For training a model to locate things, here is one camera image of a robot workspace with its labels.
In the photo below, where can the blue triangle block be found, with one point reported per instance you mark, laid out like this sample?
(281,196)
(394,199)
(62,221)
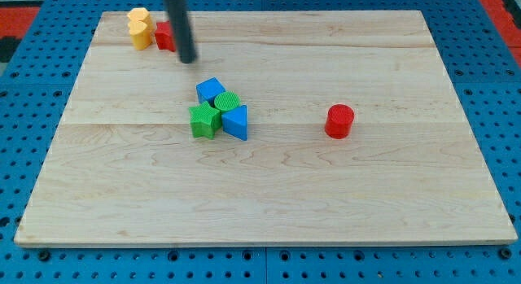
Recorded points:
(235,122)

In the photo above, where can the red star block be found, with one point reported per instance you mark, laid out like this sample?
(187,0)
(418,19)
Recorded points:
(164,36)

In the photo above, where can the yellow hexagon block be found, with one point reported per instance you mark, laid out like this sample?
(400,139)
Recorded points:
(140,19)

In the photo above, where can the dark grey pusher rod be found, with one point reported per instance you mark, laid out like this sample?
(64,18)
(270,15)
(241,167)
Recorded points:
(180,24)

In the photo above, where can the green star block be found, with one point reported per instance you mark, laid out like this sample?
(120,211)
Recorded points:
(205,120)

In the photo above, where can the blue cube block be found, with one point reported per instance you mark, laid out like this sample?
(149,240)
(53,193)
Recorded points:
(208,90)

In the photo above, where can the red cylinder block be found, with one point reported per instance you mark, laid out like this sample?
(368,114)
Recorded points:
(339,121)

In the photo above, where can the green cylinder block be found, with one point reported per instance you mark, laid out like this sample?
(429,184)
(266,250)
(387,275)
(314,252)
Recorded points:
(226,101)

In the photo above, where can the yellow heart block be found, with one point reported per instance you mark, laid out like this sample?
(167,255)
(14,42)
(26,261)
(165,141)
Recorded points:
(140,34)

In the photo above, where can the light wooden board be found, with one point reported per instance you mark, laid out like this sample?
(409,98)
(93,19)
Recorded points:
(123,169)

